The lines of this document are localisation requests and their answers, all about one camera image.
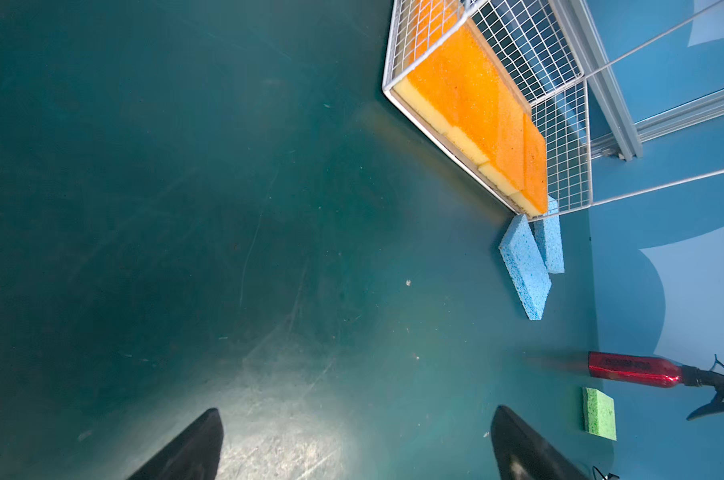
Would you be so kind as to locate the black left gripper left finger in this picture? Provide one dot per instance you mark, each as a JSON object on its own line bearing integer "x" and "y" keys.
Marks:
{"x": 194, "y": 454}

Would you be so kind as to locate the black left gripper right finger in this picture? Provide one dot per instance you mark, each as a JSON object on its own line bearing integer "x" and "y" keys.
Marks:
{"x": 522, "y": 453}

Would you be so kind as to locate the blue sponge near shelf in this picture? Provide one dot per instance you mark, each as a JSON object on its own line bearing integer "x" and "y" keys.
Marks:
{"x": 548, "y": 235}

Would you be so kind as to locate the green sponge right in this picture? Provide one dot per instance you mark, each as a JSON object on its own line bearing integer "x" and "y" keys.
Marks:
{"x": 599, "y": 414}

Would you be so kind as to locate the red small object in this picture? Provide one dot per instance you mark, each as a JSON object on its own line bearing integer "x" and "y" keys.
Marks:
{"x": 661, "y": 373}

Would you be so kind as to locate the blue sponge centre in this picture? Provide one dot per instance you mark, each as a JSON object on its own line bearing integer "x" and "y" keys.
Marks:
{"x": 526, "y": 267}

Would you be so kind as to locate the white wire wooden shelf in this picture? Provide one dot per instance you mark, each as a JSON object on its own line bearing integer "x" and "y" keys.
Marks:
{"x": 544, "y": 56}

